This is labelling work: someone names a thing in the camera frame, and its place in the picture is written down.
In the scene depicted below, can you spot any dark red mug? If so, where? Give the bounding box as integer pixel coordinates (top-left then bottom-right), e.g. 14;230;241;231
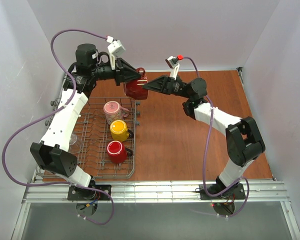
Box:
123;67;148;100

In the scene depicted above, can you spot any clear glass cup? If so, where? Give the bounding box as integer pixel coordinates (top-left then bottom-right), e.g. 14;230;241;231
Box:
68;133;84;154

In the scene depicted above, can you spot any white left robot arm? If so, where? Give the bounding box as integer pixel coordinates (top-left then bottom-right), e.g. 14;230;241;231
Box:
30;40;141;187

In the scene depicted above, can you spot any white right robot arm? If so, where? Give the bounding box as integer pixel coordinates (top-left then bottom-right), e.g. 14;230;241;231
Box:
143;75;266;198

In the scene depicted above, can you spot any pink ghost pattern mug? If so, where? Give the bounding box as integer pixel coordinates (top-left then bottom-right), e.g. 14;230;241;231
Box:
103;100;130;125

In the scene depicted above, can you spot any yellow mug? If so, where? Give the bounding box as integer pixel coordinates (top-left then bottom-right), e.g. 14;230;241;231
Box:
110;119;134;142

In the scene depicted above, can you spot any bright red mug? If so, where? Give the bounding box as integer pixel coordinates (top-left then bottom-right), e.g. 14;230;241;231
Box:
106;140;134;164

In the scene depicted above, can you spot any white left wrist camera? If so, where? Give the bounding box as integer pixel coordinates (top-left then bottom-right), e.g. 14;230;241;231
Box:
106;36;126;70

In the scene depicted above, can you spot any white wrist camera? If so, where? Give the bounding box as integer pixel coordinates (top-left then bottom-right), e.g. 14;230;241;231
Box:
106;36;126;70
165;55;184;80

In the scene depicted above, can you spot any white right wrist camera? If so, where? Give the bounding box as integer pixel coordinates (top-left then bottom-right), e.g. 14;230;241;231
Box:
165;55;184;80

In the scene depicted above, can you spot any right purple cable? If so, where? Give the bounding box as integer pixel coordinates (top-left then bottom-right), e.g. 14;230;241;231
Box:
183;56;250;219

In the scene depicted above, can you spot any purple cable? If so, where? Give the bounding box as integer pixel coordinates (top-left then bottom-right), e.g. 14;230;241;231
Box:
183;56;250;219
1;28;115;225

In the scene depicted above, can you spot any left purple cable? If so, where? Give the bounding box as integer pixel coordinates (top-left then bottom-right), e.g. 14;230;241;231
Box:
1;28;115;225

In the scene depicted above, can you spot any grey wire dish rack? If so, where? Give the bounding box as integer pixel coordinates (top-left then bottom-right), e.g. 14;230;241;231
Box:
36;97;142;180

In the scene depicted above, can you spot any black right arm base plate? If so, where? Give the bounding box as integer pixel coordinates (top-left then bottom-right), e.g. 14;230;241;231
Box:
199;181;247;201

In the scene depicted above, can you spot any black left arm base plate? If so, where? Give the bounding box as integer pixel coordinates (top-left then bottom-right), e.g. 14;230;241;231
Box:
67;184;112;201

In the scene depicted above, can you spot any aluminium frame rail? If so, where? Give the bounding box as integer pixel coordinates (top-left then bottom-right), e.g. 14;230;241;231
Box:
22;179;290;204

